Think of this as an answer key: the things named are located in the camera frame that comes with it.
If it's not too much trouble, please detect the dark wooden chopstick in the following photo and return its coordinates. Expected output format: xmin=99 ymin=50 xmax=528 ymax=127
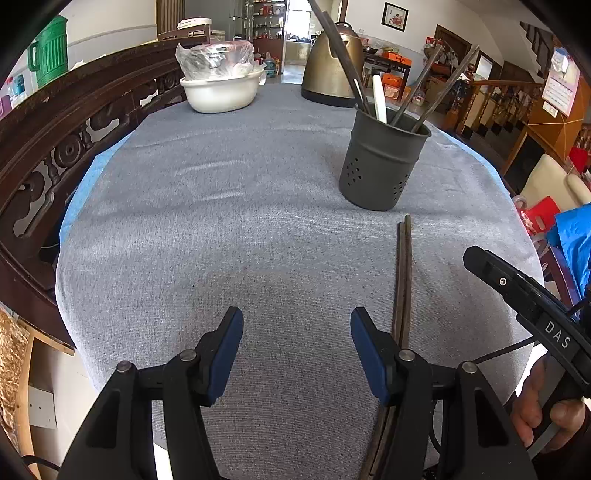
xmin=308 ymin=0 xmax=368 ymax=115
xmin=392 ymin=39 xmax=445 ymax=126
xmin=359 ymin=220 xmax=407 ymax=480
xmin=411 ymin=44 xmax=481 ymax=134
xmin=318 ymin=0 xmax=371 ymax=115
xmin=369 ymin=215 xmax=413 ymax=480

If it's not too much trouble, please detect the grey tablecloth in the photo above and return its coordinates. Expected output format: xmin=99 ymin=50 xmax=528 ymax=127
xmin=55 ymin=83 xmax=546 ymax=480

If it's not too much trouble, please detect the black cable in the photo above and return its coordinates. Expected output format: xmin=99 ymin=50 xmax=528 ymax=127
xmin=470 ymin=336 xmax=537 ymax=366

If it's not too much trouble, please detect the person's right hand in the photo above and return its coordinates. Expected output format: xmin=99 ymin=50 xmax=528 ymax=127
xmin=510 ymin=355 xmax=588 ymax=457

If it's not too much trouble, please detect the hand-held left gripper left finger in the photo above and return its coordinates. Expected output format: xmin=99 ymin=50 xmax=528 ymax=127
xmin=58 ymin=306 xmax=245 ymax=480

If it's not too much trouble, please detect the dark grey utensil holder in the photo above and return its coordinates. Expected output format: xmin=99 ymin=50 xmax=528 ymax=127
xmin=338 ymin=104 xmax=432 ymax=212

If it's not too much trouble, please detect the gold electric kettle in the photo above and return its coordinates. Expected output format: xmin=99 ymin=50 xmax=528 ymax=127
xmin=301 ymin=21 xmax=365 ymax=108

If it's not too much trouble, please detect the carved wooden bench back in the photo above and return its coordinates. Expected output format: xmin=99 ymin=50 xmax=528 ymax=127
xmin=0 ymin=36 xmax=195 ymax=349

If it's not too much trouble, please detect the white wall outlet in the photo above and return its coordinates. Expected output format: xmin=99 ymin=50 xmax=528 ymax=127
xmin=28 ymin=385 xmax=58 ymax=430

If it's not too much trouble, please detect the white plastic bowl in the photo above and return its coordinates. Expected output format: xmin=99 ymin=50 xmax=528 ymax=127
xmin=179 ymin=69 xmax=265 ymax=114

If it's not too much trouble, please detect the green plastic jug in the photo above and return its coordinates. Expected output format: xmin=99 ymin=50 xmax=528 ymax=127
xmin=28 ymin=15 xmax=70 ymax=89

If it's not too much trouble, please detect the wall calendar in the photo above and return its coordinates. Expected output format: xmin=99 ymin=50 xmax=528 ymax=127
xmin=541 ymin=46 xmax=581 ymax=117

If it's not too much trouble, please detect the cream chair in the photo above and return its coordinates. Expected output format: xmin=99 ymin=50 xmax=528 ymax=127
xmin=521 ymin=154 xmax=591 ymax=214

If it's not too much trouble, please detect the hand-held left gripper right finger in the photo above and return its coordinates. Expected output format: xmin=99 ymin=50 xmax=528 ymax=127
xmin=349 ymin=306 xmax=541 ymax=480

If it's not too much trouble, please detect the framed wall picture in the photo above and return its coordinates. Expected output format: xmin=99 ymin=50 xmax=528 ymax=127
xmin=381 ymin=2 xmax=410 ymax=32

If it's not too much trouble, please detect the red plastic stool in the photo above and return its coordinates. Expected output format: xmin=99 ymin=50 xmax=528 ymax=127
xmin=519 ymin=196 xmax=561 ymax=236

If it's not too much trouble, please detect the wooden chair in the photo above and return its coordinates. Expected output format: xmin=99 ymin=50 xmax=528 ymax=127
xmin=156 ymin=25 xmax=212 ymax=44

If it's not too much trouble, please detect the clear plastic bag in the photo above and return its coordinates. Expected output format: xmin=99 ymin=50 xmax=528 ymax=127
xmin=175 ymin=40 xmax=256 ymax=80

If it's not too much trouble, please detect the blue cloth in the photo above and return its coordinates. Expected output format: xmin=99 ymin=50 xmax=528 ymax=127
xmin=59 ymin=124 xmax=513 ymax=245

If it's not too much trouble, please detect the wooden stair railing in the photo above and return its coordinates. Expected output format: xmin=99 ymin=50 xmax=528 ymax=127
xmin=455 ymin=65 xmax=548 ymax=139

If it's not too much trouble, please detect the blue plastic sheet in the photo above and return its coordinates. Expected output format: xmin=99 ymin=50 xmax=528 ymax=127
xmin=545 ymin=204 xmax=591 ymax=301

